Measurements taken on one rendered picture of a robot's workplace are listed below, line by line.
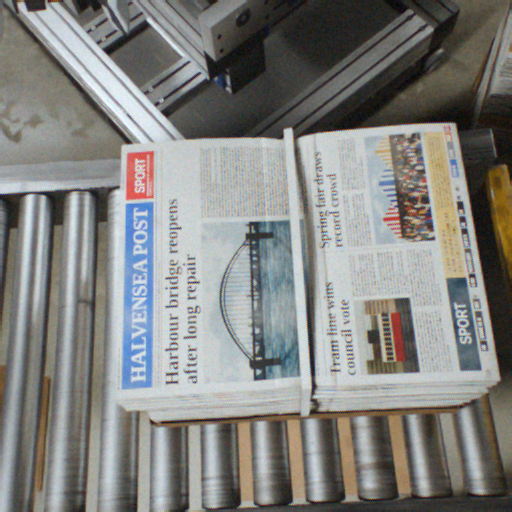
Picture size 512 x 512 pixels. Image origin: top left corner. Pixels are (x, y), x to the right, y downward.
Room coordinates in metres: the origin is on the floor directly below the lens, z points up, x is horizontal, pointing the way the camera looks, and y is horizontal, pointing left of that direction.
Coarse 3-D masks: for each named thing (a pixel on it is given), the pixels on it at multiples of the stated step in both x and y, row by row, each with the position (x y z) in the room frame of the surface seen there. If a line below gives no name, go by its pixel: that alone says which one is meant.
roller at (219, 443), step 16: (208, 432) 0.13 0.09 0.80; (224, 432) 0.12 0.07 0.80; (208, 448) 0.11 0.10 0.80; (224, 448) 0.10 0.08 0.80; (208, 464) 0.09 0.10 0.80; (224, 464) 0.09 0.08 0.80; (208, 480) 0.07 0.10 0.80; (224, 480) 0.07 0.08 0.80; (240, 480) 0.07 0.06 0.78; (208, 496) 0.05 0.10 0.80; (224, 496) 0.05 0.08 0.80; (240, 496) 0.05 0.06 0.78
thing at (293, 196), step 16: (288, 144) 0.39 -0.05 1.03; (288, 160) 0.37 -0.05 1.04; (288, 176) 0.35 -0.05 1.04; (288, 192) 0.33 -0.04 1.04; (304, 304) 0.20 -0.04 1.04; (304, 320) 0.19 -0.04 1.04; (304, 336) 0.17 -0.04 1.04; (304, 352) 0.15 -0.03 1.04; (304, 368) 0.14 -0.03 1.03; (304, 384) 0.12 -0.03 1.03
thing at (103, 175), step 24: (480, 144) 0.47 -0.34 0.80; (0, 168) 0.55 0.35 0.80; (24, 168) 0.55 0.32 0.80; (48, 168) 0.54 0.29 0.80; (72, 168) 0.54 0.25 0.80; (96, 168) 0.53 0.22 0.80; (120, 168) 0.53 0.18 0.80; (480, 168) 0.45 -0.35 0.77; (0, 192) 0.51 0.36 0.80; (24, 192) 0.51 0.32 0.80; (48, 192) 0.51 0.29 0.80; (72, 192) 0.50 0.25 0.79; (96, 192) 0.50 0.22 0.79
